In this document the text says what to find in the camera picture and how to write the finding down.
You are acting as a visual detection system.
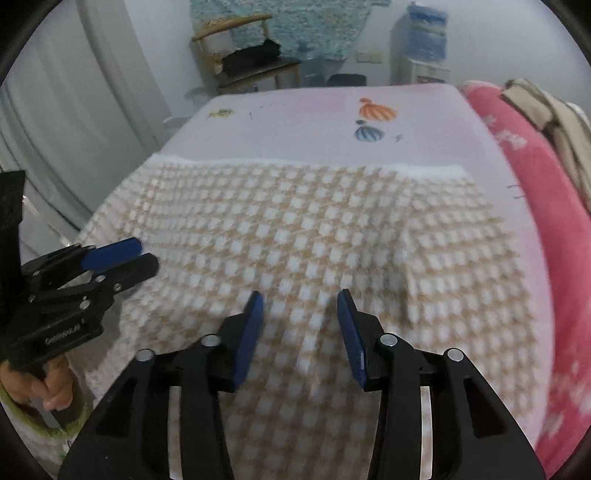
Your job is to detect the white curtain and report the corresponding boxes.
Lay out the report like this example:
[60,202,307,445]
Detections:
[0,0,199,241]

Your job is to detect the beige clothes pile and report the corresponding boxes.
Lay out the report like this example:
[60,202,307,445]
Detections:
[501,78,591,208]

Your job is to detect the white water dispenser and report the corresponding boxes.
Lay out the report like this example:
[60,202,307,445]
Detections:
[390,18,451,86]

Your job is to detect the person's left forearm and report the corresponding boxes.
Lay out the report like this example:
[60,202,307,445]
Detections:
[0,383,90,462]

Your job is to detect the teal floral hanging cloth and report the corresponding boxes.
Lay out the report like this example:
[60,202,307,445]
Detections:
[189,0,393,61]

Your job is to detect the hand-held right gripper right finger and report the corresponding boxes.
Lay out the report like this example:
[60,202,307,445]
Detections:
[336,288,546,480]

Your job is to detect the pink floral blanket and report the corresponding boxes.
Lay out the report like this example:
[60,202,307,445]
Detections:
[462,80,591,478]

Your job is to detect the grey box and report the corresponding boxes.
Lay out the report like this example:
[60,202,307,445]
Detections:
[302,60,329,88]

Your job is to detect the dark basin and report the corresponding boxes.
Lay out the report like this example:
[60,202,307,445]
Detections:
[327,74,369,88]

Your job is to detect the beige white checkered coat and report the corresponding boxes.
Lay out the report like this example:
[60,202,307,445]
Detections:
[76,154,543,480]

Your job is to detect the person's left hand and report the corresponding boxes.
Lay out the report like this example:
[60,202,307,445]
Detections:
[0,355,75,412]

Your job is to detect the black bag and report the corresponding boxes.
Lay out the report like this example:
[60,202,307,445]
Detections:
[222,39,282,72]

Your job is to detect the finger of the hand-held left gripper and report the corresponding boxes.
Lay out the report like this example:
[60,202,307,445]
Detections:
[23,237,143,278]
[30,253,160,311]

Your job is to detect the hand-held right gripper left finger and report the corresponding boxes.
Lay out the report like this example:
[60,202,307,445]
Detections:
[58,291,266,480]

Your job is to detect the wooden chair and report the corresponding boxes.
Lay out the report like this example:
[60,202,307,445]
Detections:
[191,13,303,95]

